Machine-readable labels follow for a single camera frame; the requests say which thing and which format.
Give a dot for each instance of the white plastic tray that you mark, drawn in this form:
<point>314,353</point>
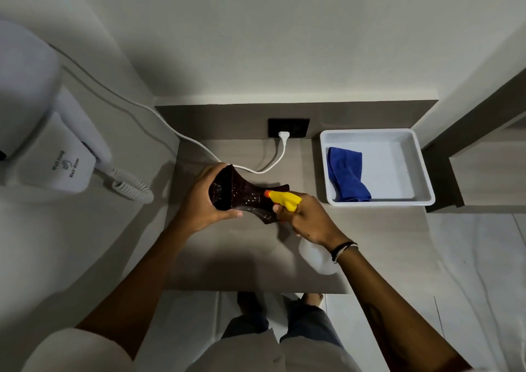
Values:
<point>407,154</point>

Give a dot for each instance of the blue cloth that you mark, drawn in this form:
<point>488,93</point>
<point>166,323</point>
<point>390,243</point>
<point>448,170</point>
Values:
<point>347,174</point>

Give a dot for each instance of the blue jeans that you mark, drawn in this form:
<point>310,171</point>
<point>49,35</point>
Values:
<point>304,322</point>

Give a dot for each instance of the yellow nozzle spray bottle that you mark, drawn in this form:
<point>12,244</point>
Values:
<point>285,199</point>

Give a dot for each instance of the person's left forearm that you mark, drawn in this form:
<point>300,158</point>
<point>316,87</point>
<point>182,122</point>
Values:
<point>135,289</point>

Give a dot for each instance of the person's right hand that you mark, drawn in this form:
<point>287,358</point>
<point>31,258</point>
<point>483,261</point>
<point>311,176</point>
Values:
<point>314,222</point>

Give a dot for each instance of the white hair dryer wall holder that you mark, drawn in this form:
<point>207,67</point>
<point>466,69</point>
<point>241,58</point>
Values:
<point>57,160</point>

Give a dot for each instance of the black wall socket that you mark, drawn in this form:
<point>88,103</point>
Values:
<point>296,126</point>

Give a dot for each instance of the person's right fingers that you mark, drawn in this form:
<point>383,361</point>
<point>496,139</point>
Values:
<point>287,215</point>

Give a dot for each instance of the person's right forearm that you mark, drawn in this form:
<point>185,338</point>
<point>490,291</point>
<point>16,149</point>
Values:
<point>394,318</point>

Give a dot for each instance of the person's right foot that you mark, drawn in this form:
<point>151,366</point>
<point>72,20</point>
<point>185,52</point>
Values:
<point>312,299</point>

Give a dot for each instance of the person's left thumb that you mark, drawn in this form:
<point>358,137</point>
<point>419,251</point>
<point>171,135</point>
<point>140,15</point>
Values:
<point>228,214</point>

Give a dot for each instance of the person's left hand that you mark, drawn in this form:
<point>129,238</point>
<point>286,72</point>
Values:
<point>196,207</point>

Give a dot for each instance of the grey wooden shelf unit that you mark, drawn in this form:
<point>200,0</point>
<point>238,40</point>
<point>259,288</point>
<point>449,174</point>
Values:
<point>485,166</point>

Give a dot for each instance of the person's left foot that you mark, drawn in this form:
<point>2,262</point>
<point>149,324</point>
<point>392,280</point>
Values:
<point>250,306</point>

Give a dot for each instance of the white power plug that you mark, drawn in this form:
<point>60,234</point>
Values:
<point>284,136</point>

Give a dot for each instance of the white shirt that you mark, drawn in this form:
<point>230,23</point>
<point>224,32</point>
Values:
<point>254,355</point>

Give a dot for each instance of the person's foot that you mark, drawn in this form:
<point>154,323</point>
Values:
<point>250,306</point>
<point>312,299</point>

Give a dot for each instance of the white hair dryer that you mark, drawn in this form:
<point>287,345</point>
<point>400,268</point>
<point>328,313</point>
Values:
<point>28,80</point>

